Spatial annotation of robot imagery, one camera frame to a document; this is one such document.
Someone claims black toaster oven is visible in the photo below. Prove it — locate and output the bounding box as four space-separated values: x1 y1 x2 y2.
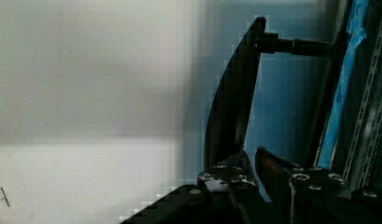
191 0 382 200

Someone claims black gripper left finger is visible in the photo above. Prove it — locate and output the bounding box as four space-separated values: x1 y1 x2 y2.
197 150 261 203

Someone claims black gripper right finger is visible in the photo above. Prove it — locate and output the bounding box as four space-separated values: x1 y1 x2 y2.
255 147 351 224

